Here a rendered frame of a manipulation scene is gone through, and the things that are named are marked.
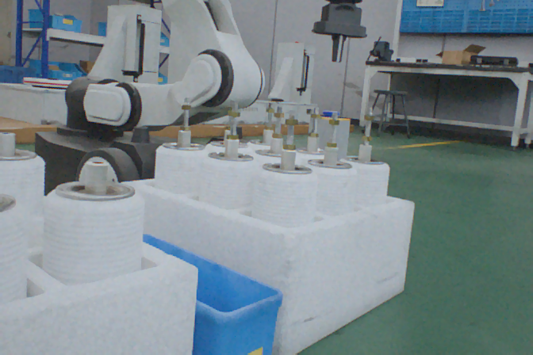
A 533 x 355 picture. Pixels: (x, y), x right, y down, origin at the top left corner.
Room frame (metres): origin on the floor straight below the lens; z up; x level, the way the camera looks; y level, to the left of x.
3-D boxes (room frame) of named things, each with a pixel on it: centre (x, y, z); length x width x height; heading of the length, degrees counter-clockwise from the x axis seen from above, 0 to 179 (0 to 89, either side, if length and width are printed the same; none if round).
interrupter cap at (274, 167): (0.75, -0.03, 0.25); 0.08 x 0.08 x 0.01
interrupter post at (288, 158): (0.75, -0.03, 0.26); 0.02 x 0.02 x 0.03
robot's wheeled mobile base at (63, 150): (1.51, 0.40, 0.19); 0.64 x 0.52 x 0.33; 53
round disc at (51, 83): (2.87, 1.25, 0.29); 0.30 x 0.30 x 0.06
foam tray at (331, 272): (0.91, -0.01, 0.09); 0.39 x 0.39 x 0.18; 51
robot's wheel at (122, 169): (1.15, 0.37, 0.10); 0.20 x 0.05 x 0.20; 53
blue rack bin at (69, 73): (5.66, 2.45, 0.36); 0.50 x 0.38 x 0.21; 54
